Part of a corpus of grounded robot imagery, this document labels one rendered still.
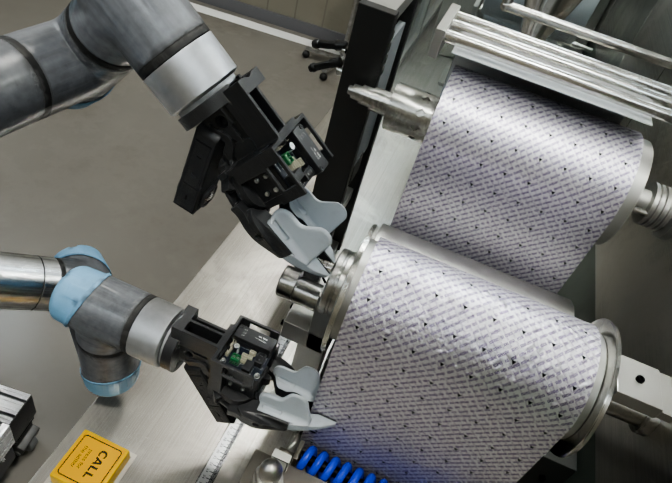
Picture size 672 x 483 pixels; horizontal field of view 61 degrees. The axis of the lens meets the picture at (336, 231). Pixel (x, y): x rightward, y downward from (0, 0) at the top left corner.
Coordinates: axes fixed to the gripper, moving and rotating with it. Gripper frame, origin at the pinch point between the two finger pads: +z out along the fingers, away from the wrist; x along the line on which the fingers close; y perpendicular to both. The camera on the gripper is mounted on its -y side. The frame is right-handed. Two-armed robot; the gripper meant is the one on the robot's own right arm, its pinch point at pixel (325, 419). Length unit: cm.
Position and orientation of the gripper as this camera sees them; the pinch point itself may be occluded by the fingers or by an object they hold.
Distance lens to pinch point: 70.7
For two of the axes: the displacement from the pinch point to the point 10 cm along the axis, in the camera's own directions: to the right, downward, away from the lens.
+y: 2.1, -7.2, -6.6
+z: 9.2, 3.8, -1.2
